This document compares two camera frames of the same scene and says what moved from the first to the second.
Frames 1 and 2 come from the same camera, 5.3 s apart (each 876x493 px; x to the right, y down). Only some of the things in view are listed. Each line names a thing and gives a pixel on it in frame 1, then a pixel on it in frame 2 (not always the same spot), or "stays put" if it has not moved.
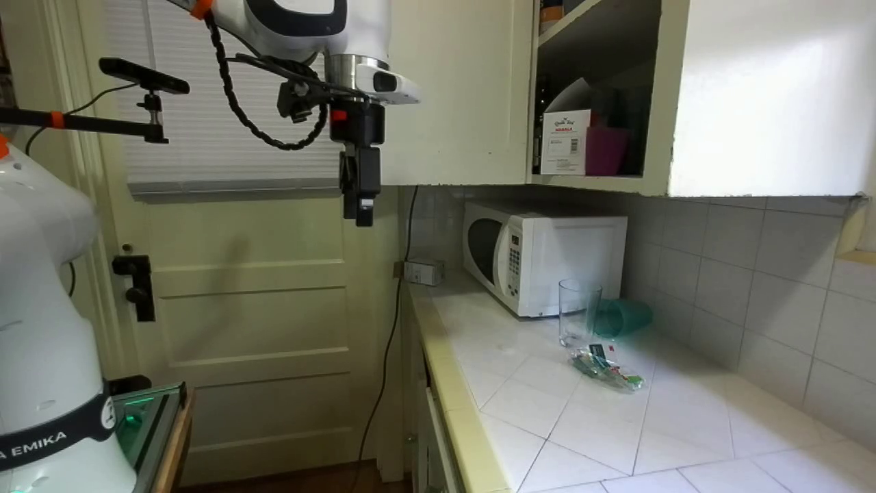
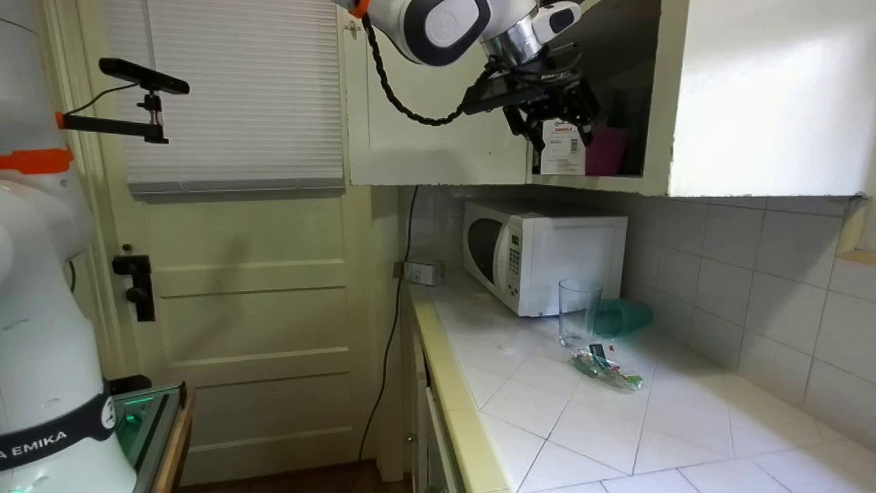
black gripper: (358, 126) -> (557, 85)
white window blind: (234, 122) stays put
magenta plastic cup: (606, 152) stays put
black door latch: (142, 281) stays put
